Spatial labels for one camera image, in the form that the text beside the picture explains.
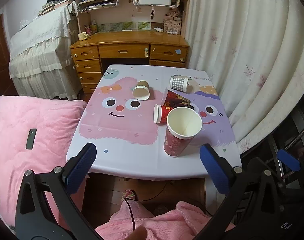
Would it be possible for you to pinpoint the cartoon monster tablecloth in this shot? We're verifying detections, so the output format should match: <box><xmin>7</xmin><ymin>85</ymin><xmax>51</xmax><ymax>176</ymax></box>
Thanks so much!
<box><xmin>67</xmin><ymin>64</ymin><xmax>241</xmax><ymax>180</ymax></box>

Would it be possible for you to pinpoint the small red paper cup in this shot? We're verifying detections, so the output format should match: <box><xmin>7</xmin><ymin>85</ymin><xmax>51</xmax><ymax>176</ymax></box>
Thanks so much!
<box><xmin>153</xmin><ymin>104</ymin><xmax>174</xmax><ymax>124</ymax></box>

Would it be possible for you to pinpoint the white floral curtain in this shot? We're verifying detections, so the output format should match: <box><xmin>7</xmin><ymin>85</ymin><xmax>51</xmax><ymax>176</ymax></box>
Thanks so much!
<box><xmin>185</xmin><ymin>0</ymin><xmax>304</xmax><ymax>153</ymax></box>

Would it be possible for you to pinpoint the pink robe sleeve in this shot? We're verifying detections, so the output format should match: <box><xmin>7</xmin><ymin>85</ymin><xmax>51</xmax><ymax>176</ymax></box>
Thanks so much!
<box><xmin>96</xmin><ymin>200</ymin><xmax>211</xmax><ymax>239</ymax></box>

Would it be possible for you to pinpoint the brown paper cup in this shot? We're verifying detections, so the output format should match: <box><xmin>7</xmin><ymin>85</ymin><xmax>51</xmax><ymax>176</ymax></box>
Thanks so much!
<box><xmin>132</xmin><ymin>80</ymin><xmax>150</xmax><ymax>101</ymax></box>

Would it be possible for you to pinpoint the black smartphone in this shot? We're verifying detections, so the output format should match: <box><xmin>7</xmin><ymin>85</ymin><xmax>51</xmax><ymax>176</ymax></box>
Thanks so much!
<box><xmin>25</xmin><ymin>128</ymin><xmax>37</xmax><ymax>150</ymax></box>

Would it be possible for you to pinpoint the wooden bookshelf hutch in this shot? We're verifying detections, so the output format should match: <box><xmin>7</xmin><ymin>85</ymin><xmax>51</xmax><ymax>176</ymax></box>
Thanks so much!
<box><xmin>76</xmin><ymin>0</ymin><xmax>189</xmax><ymax>33</ymax></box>

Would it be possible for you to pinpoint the cardboard box on desk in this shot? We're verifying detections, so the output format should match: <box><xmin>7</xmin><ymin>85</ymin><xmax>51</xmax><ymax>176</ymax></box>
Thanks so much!
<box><xmin>163</xmin><ymin>19</ymin><xmax>181</xmax><ymax>35</ymax></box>

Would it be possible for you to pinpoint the pink fluffy blanket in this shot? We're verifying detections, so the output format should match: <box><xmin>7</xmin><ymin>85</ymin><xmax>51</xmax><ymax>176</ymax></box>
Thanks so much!
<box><xmin>0</xmin><ymin>96</ymin><xmax>87</xmax><ymax>228</ymax></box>

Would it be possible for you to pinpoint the wooden desk with drawers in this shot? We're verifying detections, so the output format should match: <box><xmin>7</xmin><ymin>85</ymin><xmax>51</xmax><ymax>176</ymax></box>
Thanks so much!
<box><xmin>70</xmin><ymin>30</ymin><xmax>189</xmax><ymax>98</ymax></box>

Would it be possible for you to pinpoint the black cable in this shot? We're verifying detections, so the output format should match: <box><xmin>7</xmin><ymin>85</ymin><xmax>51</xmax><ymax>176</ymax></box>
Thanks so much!
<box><xmin>123</xmin><ymin>180</ymin><xmax>170</xmax><ymax>230</ymax></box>

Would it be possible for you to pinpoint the tall red paper cup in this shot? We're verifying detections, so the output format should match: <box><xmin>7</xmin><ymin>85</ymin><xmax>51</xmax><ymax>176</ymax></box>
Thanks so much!
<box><xmin>163</xmin><ymin>107</ymin><xmax>203</xmax><ymax>157</ymax></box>

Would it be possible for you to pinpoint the white lace cloth cover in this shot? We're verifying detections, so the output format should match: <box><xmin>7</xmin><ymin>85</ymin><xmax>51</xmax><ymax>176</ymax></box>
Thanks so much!
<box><xmin>9</xmin><ymin>2</ymin><xmax>82</xmax><ymax>100</ymax></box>

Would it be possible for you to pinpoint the grey checked paper cup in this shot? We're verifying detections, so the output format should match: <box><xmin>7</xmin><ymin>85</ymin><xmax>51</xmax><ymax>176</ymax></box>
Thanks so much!
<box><xmin>170</xmin><ymin>76</ymin><xmax>189</xmax><ymax>93</ymax></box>

